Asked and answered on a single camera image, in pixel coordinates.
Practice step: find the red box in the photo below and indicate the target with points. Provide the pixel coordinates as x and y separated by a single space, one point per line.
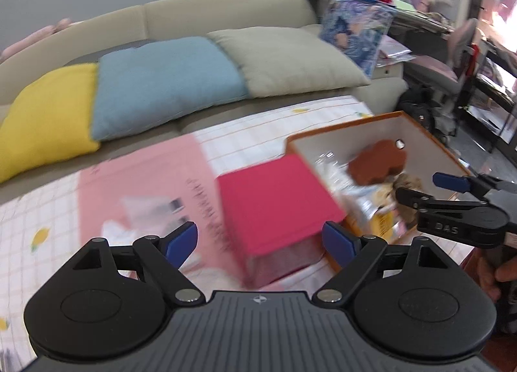
273 216

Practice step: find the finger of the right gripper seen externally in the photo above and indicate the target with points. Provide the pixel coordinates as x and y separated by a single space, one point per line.
458 184

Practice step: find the blue patterned cushion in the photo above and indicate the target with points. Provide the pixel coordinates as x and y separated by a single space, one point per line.
356 28

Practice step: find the beige sofa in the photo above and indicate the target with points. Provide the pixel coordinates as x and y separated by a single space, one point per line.
164 20

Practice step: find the beige cushion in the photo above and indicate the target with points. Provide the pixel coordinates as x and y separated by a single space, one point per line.
281 61

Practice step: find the yellow snack bag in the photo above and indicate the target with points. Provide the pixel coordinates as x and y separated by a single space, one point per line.
371 210

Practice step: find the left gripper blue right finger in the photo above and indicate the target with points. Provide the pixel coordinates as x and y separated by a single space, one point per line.
341 244

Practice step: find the orange cardboard box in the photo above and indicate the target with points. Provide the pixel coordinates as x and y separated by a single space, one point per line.
369 151

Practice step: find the clear plastic bag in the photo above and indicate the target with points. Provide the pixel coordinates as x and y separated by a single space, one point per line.
150 215

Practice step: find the pink mat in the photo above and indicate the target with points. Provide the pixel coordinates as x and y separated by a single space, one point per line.
155 190

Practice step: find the person's right hand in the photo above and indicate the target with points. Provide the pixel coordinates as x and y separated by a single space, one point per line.
499 283

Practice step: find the yellow cushion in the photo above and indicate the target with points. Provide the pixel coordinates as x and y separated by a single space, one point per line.
49 121

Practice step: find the pink office chair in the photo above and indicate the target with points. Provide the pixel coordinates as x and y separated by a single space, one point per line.
443 81

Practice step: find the brown plush towel toy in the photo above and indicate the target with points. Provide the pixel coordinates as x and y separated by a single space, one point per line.
401 192

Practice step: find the pink plush on sofa back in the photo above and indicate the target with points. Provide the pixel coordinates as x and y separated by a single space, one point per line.
33 38

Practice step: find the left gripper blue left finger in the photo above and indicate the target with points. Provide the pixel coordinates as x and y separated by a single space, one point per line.
180 244

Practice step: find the white checked tablecloth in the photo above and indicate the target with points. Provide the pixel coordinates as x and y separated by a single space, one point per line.
40 230

